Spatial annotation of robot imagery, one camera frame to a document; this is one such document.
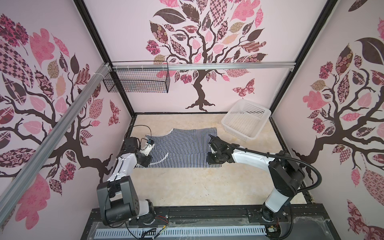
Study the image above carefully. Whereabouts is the blue white striped tank top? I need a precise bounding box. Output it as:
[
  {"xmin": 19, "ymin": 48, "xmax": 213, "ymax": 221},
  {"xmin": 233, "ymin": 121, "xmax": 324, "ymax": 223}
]
[{"xmin": 146, "ymin": 128, "xmax": 221, "ymax": 168}]

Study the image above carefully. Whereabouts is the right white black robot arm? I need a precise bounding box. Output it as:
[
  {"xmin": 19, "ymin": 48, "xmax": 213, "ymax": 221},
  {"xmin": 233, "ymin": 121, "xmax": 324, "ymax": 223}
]
[{"xmin": 207, "ymin": 135, "xmax": 305, "ymax": 222}]

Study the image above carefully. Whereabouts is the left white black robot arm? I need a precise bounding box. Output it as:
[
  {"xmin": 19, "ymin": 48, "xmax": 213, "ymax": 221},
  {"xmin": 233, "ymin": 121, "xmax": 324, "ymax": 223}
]
[{"xmin": 97, "ymin": 151, "xmax": 155, "ymax": 227}]

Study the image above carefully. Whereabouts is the white plastic laundry basket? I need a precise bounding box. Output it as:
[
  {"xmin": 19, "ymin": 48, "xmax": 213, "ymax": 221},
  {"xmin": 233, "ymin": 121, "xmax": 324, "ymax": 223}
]
[{"xmin": 221, "ymin": 100, "xmax": 271, "ymax": 142}]

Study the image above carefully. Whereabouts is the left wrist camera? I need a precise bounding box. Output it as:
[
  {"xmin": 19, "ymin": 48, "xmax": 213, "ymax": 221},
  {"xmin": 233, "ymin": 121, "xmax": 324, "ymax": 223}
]
[{"xmin": 121, "ymin": 137, "xmax": 155, "ymax": 156}]

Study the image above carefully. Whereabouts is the right black corrugated cable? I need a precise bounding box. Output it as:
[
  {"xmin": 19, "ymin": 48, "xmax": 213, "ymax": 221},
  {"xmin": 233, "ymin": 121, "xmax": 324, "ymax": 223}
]
[{"xmin": 208, "ymin": 134, "xmax": 323, "ymax": 194}]

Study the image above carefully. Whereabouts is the left thin black cable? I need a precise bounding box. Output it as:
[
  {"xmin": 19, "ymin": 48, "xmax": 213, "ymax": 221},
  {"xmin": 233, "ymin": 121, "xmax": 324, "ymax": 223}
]
[{"xmin": 130, "ymin": 124, "xmax": 153, "ymax": 142}]

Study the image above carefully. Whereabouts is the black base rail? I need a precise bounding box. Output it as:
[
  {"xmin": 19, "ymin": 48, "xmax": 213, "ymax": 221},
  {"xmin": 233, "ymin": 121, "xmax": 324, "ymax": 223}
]
[{"xmin": 86, "ymin": 203, "xmax": 328, "ymax": 226}]

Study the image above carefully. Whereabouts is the black wire mesh basket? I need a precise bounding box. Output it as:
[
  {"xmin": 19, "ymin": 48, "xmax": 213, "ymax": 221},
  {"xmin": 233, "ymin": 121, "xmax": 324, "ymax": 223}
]
[{"xmin": 103, "ymin": 60, "xmax": 171, "ymax": 93}]

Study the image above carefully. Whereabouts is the white slotted cable duct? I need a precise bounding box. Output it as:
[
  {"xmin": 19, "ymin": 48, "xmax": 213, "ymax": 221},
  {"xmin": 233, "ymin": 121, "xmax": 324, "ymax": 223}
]
[{"xmin": 93, "ymin": 226, "xmax": 267, "ymax": 240}]

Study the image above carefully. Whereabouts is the left aluminium rail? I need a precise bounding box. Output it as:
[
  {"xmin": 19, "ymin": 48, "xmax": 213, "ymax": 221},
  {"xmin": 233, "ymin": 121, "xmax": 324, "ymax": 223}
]
[{"xmin": 1, "ymin": 63, "xmax": 110, "ymax": 224}]

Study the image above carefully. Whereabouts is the aluminium rail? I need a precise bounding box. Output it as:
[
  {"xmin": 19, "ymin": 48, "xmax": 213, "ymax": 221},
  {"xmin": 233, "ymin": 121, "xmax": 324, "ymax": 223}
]
[
  {"xmin": 113, "ymin": 62, "xmax": 296, "ymax": 71},
  {"xmin": 1, "ymin": 63, "xmax": 110, "ymax": 224}
]

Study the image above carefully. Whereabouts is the back aluminium rail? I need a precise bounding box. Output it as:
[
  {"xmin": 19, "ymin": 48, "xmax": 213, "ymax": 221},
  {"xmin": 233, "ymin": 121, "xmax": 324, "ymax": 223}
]
[{"xmin": 113, "ymin": 62, "xmax": 296, "ymax": 71}]

